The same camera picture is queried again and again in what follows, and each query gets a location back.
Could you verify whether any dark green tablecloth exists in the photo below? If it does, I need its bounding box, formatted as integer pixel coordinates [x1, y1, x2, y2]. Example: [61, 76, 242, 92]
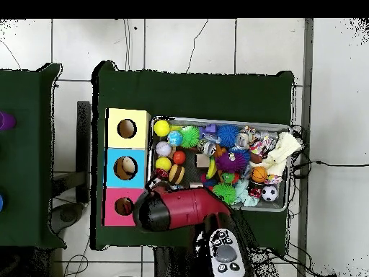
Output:
[91, 61, 295, 251]
[0, 62, 68, 250]

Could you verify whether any silver wire mesh bin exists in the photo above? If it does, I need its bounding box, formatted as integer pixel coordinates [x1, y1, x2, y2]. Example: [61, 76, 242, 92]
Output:
[146, 115, 293, 213]

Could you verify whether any orange toy basketball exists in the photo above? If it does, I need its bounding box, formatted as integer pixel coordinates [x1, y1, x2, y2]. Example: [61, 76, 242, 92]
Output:
[250, 166, 268, 184]

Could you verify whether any plain yellow ball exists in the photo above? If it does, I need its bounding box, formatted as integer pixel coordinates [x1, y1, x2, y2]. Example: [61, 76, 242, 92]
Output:
[153, 119, 171, 137]

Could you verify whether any black upright panel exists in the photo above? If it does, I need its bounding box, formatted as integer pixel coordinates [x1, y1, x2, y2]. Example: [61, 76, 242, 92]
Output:
[76, 100, 92, 203]

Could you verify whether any plain wooden cube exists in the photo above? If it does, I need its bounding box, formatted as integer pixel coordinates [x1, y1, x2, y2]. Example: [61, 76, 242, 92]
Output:
[195, 153, 210, 169]

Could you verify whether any black power cable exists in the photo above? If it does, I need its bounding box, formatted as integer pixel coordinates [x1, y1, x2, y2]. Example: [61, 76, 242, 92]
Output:
[289, 159, 369, 178]

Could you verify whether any purple cup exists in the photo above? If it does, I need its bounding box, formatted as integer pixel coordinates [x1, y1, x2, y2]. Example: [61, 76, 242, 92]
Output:
[0, 111, 17, 131]

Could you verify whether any yellow ball with seam lines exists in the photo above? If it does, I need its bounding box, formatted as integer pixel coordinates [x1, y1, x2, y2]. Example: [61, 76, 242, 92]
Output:
[155, 156, 172, 172]

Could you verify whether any wooden box with three holes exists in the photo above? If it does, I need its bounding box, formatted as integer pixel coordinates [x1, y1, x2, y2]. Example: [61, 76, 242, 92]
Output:
[102, 107, 152, 227]

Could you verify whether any globe print ball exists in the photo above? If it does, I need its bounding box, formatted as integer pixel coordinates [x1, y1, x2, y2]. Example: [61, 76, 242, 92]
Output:
[167, 130, 184, 147]

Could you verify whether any beige rounded object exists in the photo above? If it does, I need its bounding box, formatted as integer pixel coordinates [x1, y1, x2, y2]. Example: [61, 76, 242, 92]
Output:
[121, 157, 138, 176]

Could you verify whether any purple spiky rubber toy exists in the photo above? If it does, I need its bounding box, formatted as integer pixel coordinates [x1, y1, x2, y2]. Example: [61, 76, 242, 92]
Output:
[215, 151, 249, 174]

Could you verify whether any plain orange ball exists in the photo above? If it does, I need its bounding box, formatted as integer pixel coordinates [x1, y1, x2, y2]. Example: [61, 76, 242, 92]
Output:
[172, 150, 187, 165]

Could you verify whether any toy hamburger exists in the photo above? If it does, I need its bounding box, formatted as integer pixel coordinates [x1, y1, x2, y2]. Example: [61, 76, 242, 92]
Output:
[168, 164, 186, 185]

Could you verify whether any white toy baseball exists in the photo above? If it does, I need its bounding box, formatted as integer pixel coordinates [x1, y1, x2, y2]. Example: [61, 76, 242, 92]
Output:
[155, 140, 173, 157]

